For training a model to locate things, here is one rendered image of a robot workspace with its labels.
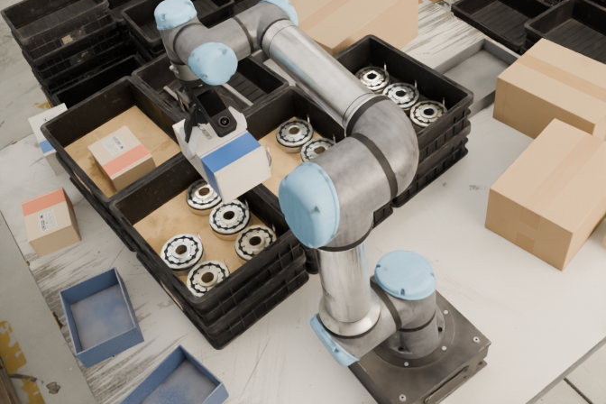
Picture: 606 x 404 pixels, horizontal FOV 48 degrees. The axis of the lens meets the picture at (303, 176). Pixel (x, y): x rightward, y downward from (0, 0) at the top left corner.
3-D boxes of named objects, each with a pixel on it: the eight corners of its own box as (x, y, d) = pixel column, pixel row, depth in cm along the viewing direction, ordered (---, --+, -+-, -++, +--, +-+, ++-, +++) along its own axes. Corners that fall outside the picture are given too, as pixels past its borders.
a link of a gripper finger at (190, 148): (180, 148, 150) (192, 111, 146) (193, 162, 147) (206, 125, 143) (168, 148, 148) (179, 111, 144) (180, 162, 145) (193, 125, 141)
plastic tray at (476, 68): (482, 49, 223) (484, 36, 219) (530, 78, 211) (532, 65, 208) (421, 87, 215) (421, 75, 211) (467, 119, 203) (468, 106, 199)
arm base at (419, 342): (458, 340, 145) (458, 316, 138) (396, 371, 143) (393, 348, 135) (421, 288, 155) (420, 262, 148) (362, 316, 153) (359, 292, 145)
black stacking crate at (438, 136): (472, 126, 186) (476, 96, 177) (396, 187, 175) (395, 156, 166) (371, 64, 208) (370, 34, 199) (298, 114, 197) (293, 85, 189)
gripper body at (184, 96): (210, 94, 149) (197, 50, 140) (230, 114, 144) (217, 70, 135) (180, 111, 147) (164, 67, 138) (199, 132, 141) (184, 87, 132)
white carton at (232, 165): (271, 176, 150) (264, 148, 143) (225, 204, 146) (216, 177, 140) (225, 128, 162) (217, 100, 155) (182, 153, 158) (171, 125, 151)
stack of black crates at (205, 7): (222, 53, 329) (200, -28, 296) (255, 84, 311) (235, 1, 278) (150, 91, 317) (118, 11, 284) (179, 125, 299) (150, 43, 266)
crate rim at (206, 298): (303, 232, 157) (302, 225, 155) (198, 312, 146) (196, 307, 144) (206, 146, 179) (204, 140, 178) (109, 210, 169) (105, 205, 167)
